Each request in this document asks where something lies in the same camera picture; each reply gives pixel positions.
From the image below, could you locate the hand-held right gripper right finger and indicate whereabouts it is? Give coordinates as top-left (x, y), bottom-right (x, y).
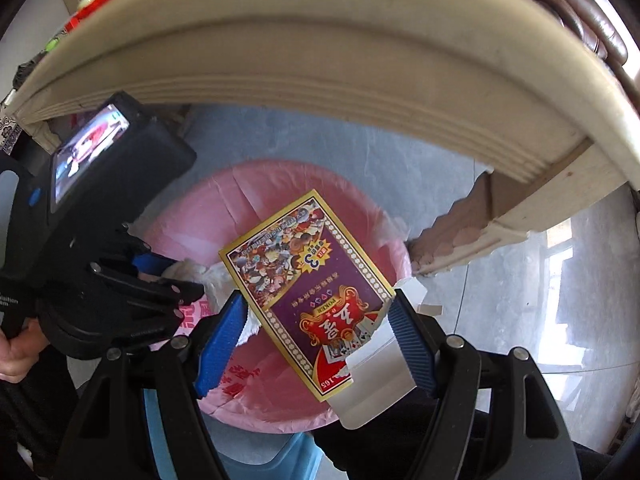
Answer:
top-left (387, 294), bottom-right (583, 480)

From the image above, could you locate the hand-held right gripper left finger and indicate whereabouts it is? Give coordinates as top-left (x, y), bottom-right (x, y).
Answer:
top-left (57, 292), bottom-right (248, 480)

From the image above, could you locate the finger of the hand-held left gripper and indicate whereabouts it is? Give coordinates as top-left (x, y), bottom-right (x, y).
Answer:
top-left (92, 261), bottom-right (206, 329)
top-left (120, 232), bottom-right (174, 277)

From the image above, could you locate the purple and yellow card box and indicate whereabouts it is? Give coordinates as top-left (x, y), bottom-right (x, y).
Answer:
top-left (219, 189), bottom-right (443, 431)

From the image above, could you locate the blue plastic trash bin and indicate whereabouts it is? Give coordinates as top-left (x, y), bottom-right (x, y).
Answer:
top-left (142, 385), bottom-right (323, 480)

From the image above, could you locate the pink plastic bin bag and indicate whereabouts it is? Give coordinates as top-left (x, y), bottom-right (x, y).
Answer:
top-left (132, 159), bottom-right (413, 435)

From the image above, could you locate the person's left forearm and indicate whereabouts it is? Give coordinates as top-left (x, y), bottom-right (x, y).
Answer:
top-left (0, 347), bottom-right (81, 468)

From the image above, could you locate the person's left hand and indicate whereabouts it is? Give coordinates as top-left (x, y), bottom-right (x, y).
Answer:
top-left (0, 317), bottom-right (51, 382)

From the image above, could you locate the cream table edge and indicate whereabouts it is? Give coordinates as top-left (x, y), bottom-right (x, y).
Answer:
top-left (7, 0), bottom-right (640, 281)

